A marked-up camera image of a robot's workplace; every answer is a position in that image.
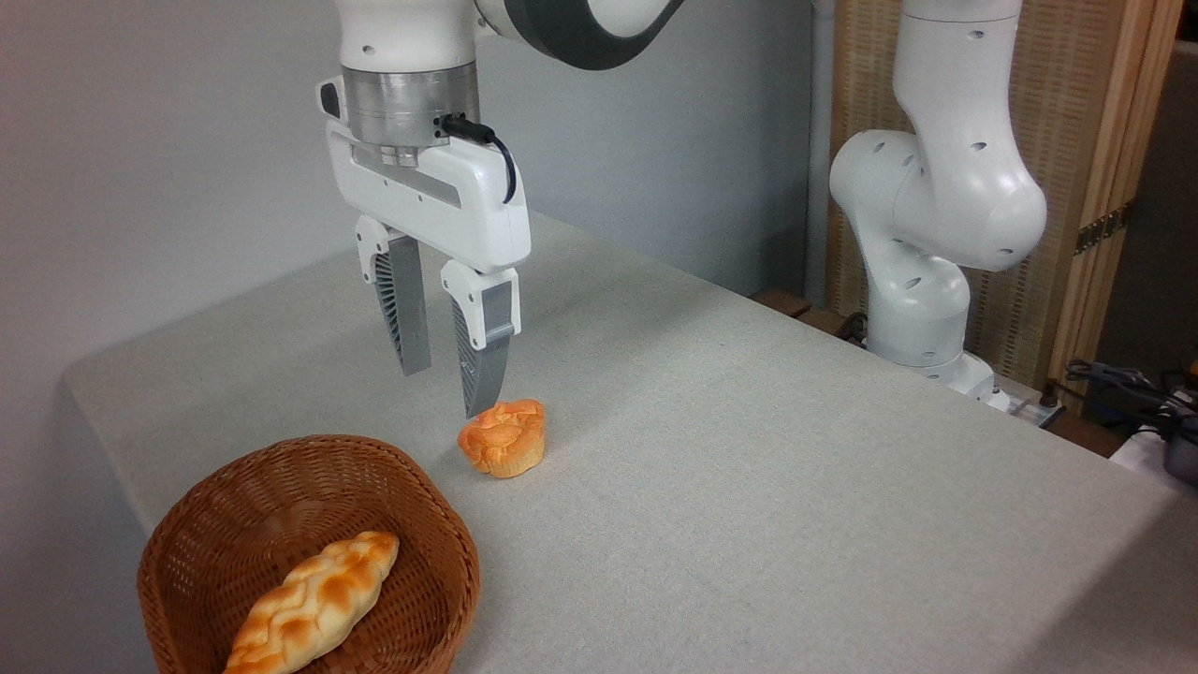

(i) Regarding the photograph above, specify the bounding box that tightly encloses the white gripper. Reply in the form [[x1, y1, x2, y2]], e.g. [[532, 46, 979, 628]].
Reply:
[[317, 78, 533, 420]]

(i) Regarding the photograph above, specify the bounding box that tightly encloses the round orange bread bun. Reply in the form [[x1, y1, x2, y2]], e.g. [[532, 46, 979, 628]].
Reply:
[[457, 399, 548, 480]]

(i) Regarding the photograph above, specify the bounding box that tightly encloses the brown wicker basket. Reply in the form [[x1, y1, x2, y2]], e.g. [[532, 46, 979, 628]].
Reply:
[[137, 433, 482, 674]]

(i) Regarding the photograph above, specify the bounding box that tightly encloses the braided bread loaf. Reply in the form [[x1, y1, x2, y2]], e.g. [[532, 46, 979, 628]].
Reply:
[[222, 530, 402, 674]]

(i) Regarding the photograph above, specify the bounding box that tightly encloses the grey tablecloth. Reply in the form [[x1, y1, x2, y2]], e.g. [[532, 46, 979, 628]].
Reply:
[[61, 208, 1198, 674]]

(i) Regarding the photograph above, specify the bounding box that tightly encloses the brown wooden base board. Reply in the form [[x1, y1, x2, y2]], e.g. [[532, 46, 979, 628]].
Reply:
[[749, 287, 873, 349]]

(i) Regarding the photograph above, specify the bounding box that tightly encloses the wooden rattan folding screen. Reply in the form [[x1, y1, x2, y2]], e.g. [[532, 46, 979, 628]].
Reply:
[[827, 0, 1186, 399]]

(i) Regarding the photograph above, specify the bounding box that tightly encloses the metal screen hinge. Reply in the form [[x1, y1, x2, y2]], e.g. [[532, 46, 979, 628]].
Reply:
[[1074, 200, 1134, 256]]

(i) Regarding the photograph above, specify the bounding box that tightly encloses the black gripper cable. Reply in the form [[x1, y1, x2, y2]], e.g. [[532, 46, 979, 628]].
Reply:
[[439, 113, 519, 206]]

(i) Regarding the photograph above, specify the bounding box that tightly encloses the black cable bundle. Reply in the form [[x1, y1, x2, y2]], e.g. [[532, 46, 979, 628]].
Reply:
[[1063, 358, 1198, 443]]

